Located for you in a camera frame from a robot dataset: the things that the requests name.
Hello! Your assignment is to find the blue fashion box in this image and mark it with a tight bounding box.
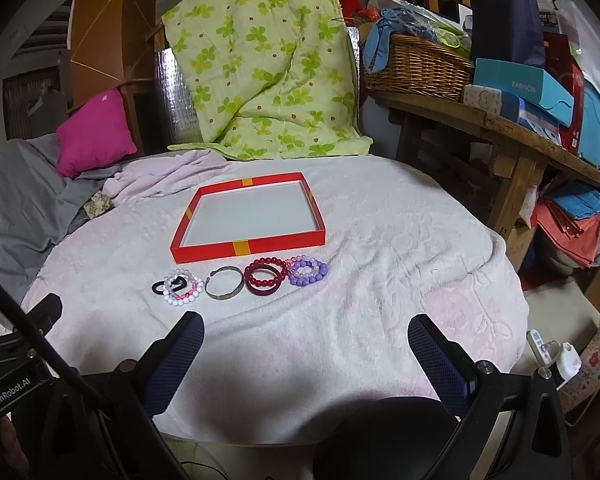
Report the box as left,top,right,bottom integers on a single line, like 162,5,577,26
474,58,574,127

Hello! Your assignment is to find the pale pink fleece blanket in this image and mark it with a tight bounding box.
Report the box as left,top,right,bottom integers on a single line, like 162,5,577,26
21,156,529,444

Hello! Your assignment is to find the silver metal bangle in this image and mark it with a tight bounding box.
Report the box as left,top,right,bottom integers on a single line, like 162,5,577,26
204,266,245,301

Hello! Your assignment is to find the red shallow box tray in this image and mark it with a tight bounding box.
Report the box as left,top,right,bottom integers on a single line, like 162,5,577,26
170,172,326,263

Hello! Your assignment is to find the silver foil insulation roll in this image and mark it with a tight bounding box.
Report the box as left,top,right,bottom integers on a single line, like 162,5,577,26
155,48,202,145

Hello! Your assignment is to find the orange wooden cabinet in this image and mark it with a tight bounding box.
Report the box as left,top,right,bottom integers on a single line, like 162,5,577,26
69,0,156,106

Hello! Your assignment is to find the wooden bench table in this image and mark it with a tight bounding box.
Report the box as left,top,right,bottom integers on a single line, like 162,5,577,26
370,91,600,240

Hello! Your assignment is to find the dark maroon hair band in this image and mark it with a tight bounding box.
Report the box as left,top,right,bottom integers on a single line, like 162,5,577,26
244,264,286,296

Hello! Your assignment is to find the navy blue bag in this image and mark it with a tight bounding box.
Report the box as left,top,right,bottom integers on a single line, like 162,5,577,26
470,0,545,68

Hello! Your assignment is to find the white pearl bead bracelet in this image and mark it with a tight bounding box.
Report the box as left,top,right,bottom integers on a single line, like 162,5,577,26
162,268,206,308

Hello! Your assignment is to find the wicker basket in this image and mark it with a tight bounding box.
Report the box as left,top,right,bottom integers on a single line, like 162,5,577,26
363,32,475,102

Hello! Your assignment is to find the green clover quilt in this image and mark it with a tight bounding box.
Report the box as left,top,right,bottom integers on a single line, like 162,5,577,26
161,0,372,160

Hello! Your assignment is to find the purple bead bracelet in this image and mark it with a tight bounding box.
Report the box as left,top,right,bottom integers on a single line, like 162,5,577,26
287,257,330,288

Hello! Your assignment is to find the blue plastic storage bin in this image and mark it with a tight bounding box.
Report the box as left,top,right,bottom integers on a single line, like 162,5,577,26
578,78,600,169

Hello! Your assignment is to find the small floral patterned cloth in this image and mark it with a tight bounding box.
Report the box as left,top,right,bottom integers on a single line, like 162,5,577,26
83,191,114,220

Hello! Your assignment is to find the grey bed sheet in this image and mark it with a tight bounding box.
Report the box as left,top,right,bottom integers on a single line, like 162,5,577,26
0,133,121,302

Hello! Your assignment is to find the red bead bracelet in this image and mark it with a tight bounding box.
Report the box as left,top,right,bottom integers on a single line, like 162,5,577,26
243,256,288,291

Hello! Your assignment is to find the white remote control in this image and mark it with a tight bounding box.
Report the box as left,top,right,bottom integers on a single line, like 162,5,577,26
527,328,552,366

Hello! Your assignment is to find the magenta pillow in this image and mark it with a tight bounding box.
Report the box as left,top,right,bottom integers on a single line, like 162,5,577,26
56,89,137,178

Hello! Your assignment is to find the stack of folded cloths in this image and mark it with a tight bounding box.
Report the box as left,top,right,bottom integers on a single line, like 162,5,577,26
534,181,600,268

